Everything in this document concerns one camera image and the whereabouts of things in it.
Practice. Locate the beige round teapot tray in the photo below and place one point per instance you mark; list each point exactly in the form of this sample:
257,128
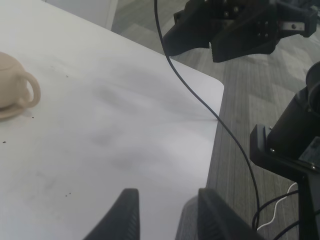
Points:
11,111

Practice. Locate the beige teapot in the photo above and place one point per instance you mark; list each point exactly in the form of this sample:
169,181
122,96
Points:
17,86

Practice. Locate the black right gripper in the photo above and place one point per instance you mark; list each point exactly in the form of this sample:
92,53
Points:
237,28

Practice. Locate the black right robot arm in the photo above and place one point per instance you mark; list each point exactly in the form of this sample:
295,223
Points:
291,148

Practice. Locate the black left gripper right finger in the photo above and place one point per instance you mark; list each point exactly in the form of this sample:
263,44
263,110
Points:
217,221

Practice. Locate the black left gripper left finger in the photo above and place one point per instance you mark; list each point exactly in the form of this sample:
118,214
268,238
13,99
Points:
122,220

